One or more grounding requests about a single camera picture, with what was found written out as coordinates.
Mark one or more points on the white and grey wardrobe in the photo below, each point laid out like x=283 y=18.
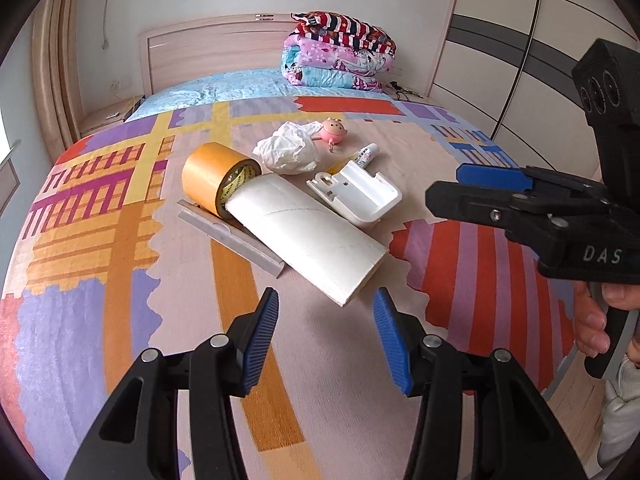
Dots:
x=500 y=35

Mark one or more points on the brown packing tape roll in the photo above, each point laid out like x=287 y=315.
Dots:
x=205 y=170

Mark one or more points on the light blue bedsheet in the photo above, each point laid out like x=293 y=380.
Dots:
x=210 y=90

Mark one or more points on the wooden nightstand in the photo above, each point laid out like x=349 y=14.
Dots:
x=100 y=120

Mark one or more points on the wooden wall panel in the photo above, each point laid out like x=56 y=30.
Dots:
x=55 y=60

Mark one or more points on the striped folded quilt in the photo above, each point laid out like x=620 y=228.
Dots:
x=340 y=25

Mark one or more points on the person's light grey jacket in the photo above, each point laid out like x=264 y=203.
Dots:
x=620 y=410

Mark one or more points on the grey plastic strip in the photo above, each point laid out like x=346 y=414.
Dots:
x=210 y=225

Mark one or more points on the pink folded quilt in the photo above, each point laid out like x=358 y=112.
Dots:
x=330 y=55

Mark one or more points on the colourful patterned blanket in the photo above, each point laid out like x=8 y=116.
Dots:
x=100 y=270

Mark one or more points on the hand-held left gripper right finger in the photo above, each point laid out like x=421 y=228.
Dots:
x=392 y=340

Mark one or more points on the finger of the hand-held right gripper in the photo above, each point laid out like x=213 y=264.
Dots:
x=465 y=202
x=492 y=176

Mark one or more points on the person's right hand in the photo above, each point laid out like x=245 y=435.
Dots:
x=590 y=320

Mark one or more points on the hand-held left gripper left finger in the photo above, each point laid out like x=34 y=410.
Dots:
x=260 y=345

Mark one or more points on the crumpled white plastic bag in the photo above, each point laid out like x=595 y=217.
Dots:
x=285 y=150

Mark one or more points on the white cardboard tube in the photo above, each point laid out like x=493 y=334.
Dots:
x=300 y=235

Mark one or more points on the white wall socket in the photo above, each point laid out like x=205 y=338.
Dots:
x=121 y=83

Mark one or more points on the white plastic holder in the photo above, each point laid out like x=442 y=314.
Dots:
x=365 y=195

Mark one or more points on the light blue folded quilt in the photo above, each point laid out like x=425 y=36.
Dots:
x=325 y=77

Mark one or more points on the wooden headboard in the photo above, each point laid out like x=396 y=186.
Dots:
x=210 y=50

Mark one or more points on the small white squeeze tube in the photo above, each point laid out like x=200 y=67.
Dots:
x=365 y=155

